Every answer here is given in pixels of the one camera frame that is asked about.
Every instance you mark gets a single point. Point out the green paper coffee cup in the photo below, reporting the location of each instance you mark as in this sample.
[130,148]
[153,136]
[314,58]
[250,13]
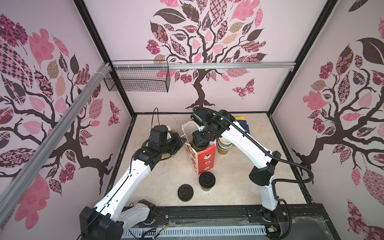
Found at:
[206,189]
[199,149]

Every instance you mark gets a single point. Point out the black wire basket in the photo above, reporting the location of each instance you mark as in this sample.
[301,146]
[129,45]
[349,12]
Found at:
[139,76]

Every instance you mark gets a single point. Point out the black coffee cup lid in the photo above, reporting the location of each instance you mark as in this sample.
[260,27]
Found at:
[207,180]
[185,192]

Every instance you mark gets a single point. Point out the blue napkin stack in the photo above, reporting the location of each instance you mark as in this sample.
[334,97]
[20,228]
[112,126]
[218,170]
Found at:
[244,125]

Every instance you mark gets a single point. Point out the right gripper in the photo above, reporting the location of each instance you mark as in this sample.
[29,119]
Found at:
[197,140]

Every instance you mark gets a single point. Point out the white slotted cable duct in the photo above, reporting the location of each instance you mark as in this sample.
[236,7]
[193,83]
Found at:
[193,232]

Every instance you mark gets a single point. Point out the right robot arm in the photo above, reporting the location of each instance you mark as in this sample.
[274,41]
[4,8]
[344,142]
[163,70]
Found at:
[263,172]

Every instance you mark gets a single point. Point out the aluminium bar left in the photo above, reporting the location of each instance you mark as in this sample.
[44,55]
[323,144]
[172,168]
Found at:
[23,180]

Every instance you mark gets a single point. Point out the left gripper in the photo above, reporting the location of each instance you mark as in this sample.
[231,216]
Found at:
[178,140]

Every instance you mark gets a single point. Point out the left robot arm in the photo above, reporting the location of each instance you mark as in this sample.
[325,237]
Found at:
[108,219]

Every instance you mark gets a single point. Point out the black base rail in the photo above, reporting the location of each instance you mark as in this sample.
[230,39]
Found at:
[287,222]

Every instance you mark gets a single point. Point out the red white paper gift bag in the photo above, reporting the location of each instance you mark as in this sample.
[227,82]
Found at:
[204,160]

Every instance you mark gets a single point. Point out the stack of green paper cups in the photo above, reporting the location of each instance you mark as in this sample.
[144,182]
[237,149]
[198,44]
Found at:
[223,146]

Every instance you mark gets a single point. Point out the aluminium crossbar back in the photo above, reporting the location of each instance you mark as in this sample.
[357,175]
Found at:
[198,66]

